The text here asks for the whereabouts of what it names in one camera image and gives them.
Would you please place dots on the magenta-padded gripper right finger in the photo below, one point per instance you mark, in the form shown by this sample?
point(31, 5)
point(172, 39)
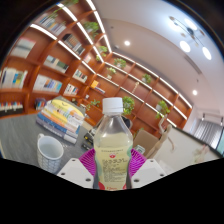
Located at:
point(148, 170)

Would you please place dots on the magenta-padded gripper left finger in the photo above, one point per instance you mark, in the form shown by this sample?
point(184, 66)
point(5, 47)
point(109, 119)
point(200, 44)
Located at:
point(74, 172)

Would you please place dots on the clear bottle with yellow drink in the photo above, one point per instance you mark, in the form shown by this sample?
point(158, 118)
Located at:
point(112, 150)

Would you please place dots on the tall green white carton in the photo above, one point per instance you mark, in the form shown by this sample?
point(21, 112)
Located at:
point(139, 149)

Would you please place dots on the tan chair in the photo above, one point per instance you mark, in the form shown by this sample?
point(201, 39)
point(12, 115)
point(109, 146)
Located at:
point(145, 141)

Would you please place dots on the white patterned mug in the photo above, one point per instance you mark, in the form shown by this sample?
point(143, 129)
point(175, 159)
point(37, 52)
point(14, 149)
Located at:
point(48, 156)

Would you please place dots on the wooden artist mannequin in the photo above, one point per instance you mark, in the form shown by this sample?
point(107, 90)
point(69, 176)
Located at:
point(163, 136)

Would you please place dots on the stack of dark books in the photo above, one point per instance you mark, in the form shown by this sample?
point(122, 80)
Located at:
point(89, 138)

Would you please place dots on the stack of colourful books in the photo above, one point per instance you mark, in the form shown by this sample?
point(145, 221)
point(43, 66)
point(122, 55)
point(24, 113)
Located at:
point(61, 116)

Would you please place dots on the grey sheer curtain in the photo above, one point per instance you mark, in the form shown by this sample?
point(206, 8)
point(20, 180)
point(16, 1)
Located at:
point(206, 133)

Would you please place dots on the window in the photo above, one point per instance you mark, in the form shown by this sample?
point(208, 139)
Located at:
point(221, 143)

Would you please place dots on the recessed ceiling light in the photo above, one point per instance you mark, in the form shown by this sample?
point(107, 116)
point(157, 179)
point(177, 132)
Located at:
point(127, 43)
point(194, 92)

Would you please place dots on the wooden shelf unit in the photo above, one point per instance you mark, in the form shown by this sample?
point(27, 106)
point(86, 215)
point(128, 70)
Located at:
point(66, 66)

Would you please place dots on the ceiling air vent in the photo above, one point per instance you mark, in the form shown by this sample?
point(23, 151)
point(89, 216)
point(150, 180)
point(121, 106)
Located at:
point(193, 64)

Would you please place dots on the branched ceiling lamp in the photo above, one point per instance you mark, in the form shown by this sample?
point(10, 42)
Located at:
point(190, 36)

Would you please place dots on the black track light rail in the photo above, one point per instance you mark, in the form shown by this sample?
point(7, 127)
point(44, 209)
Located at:
point(211, 116)

